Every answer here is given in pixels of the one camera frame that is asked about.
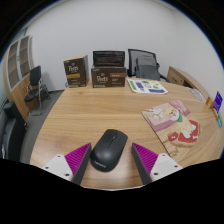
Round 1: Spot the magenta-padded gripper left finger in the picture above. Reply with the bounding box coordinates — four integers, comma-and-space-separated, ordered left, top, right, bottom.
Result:
41, 142, 92, 186

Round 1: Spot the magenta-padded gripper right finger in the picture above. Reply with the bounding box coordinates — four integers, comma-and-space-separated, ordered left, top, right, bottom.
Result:
130, 142, 184, 185

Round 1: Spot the black computer mouse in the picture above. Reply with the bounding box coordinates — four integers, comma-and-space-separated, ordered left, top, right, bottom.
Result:
89, 128, 129, 173

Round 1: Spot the cartoon-print mouse pad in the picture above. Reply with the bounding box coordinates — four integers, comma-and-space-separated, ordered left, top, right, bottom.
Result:
141, 99, 202, 159

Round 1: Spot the black armchair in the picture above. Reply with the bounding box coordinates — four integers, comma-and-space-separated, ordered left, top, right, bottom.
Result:
0, 101, 28, 161

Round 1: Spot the white sticker sheet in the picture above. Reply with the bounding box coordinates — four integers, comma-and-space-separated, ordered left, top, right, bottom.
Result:
126, 77, 169, 95

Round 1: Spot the small orange box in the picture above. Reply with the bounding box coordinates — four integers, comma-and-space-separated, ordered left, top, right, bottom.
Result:
205, 96, 216, 110

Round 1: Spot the tall brown coffee box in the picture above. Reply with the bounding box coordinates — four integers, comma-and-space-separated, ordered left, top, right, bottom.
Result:
63, 54, 90, 88

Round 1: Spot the wide brown coffee box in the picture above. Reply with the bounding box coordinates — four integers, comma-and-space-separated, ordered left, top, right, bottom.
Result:
90, 65, 128, 89

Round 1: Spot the wooden side desk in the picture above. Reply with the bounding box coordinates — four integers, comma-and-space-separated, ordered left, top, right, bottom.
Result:
166, 65, 211, 99

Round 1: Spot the grey backpack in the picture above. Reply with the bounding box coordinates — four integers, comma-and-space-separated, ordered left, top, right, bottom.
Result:
134, 55, 161, 81

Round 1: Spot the black chrome-legged visitor chair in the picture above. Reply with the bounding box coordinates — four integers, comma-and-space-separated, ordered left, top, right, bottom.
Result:
23, 65, 51, 117

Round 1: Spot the black mesh office chair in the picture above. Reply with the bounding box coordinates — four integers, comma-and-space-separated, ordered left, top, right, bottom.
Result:
127, 48, 169, 83

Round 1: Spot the black cardboard box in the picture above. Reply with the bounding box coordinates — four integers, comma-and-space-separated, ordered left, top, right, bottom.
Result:
92, 50, 126, 68

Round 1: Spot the wooden shelf unit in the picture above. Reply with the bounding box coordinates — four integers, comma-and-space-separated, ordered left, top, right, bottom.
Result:
2, 34, 36, 119

